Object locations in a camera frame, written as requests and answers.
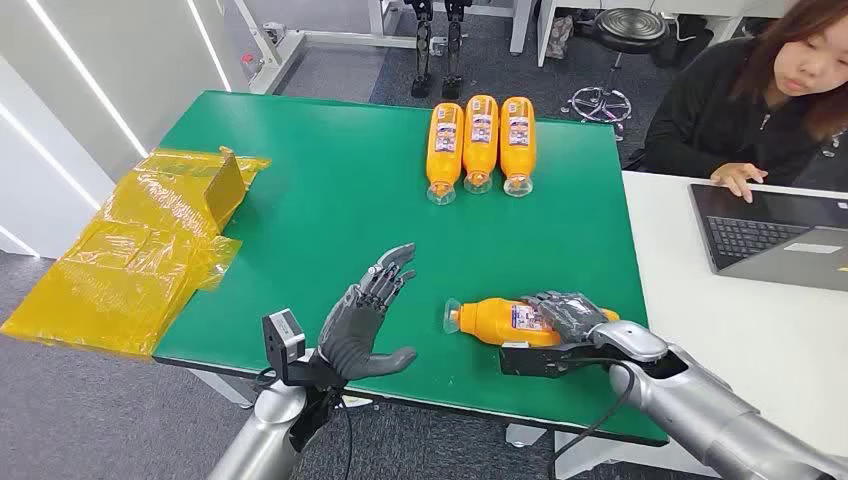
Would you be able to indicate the chrome chair base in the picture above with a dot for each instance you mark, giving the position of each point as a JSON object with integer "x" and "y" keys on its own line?
{"x": 599, "y": 104}

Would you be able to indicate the person's hand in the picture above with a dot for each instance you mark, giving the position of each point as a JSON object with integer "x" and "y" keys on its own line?
{"x": 738, "y": 176}

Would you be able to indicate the person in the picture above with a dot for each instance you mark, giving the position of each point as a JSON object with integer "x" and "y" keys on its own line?
{"x": 715, "y": 112}

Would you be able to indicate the orange bottle with clear cap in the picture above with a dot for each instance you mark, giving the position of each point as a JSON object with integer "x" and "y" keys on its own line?
{"x": 517, "y": 139}
{"x": 490, "y": 321}
{"x": 444, "y": 142}
{"x": 480, "y": 136}

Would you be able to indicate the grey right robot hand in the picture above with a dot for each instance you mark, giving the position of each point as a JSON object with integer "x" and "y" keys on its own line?
{"x": 571, "y": 314}

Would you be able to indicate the dark grey laptop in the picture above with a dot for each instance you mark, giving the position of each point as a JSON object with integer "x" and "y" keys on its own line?
{"x": 768, "y": 232}

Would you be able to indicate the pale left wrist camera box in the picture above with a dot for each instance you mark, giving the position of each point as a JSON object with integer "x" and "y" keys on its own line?
{"x": 283, "y": 338}

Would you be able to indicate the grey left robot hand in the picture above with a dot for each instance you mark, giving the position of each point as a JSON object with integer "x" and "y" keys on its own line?
{"x": 351, "y": 331}

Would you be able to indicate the black round stool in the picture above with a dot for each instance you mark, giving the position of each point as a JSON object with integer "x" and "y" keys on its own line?
{"x": 630, "y": 28}

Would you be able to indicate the black robot leg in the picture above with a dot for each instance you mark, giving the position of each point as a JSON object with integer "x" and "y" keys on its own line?
{"x": 421, "y": 46}
{"x": 454, "y": 46}

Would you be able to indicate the white metal frame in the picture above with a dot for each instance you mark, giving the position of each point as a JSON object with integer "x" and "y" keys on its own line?
{"x": 285, "y": 46}

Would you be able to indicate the yellow film wrapped cardboard box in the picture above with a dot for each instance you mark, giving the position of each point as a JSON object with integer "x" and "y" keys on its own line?
{"x": 132, "y": 258}

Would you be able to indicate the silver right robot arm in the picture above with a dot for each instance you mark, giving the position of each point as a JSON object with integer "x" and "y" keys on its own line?
{"x": 696, "y": 411}

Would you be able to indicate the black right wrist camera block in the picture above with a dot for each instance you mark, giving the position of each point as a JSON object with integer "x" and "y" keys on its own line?
{"x": 536, "y": 361}

